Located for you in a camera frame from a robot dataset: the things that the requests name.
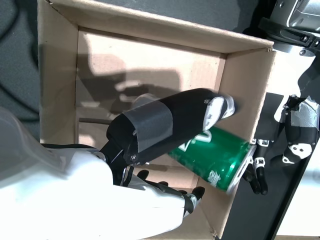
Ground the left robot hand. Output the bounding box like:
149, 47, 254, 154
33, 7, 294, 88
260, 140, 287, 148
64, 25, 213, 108
243, 49, 320, 196

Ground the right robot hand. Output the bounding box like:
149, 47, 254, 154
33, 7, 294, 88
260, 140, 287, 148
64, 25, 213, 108
0, 87, 238, 240

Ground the green cider can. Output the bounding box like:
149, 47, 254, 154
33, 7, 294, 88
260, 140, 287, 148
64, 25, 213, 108
166, 124, 258, 196

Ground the open cardboard box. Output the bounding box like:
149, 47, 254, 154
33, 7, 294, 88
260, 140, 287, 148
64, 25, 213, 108
36, 0, 278, 240

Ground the white flat panel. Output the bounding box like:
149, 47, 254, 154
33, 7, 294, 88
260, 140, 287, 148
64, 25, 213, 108
273, 159, 320, 240

